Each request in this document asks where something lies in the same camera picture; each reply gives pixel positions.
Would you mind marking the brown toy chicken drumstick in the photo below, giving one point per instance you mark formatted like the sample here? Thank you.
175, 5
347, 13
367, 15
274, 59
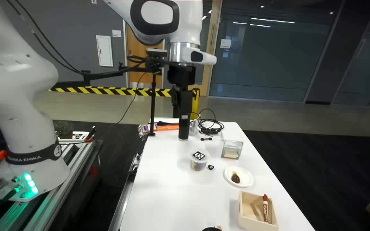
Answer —
236, 177

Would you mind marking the round translucent lunchbox container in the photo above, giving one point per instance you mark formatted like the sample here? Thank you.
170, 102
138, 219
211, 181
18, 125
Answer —
198, 165

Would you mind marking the dark bowl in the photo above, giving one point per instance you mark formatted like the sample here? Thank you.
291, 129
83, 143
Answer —
212, 228

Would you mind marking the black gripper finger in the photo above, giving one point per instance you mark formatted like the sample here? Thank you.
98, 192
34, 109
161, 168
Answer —
188, 102
175, 100

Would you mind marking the white round plate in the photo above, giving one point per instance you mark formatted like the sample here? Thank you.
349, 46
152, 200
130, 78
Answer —
246, 179

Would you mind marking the black stereo camera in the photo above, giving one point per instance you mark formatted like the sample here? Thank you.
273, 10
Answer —
157, 52

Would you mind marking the yellow barrier post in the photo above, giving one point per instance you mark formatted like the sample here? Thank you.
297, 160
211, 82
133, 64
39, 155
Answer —
196, 104

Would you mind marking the orange stop button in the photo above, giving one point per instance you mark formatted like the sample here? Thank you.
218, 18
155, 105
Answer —
0, 155

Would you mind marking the tiny black object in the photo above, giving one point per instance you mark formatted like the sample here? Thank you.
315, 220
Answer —
211, 167

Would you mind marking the red capped marker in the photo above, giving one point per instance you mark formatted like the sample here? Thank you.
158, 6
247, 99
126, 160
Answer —
265, 206

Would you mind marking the small colourful packet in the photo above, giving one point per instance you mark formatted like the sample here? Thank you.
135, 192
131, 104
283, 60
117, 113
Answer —
144, 129

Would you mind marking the light wooden box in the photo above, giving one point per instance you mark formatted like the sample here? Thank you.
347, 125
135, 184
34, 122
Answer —
247, 222

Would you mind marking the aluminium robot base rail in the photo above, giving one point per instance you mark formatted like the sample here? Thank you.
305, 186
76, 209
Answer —
65, 183

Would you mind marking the black camera stand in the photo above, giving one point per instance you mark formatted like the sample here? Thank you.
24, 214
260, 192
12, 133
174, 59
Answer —
152, 106

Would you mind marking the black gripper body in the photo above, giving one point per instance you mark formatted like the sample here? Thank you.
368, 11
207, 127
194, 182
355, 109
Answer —
180, 74

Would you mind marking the white wall panel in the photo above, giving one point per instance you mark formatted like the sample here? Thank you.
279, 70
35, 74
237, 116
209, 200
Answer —
105, 51

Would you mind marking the small white wall plate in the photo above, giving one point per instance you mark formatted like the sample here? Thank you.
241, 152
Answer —
116, 33

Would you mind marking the yellow black caution barrier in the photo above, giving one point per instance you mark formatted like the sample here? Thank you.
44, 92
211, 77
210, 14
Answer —
108, 90

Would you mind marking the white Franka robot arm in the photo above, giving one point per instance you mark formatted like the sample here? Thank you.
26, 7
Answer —
13, 84

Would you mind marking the small black clip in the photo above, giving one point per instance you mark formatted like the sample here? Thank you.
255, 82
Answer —
206, 138

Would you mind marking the wooden door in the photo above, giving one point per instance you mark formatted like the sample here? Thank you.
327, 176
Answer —
135, 51

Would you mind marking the orange flat item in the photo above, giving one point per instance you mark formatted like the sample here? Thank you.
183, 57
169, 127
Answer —
167, 127

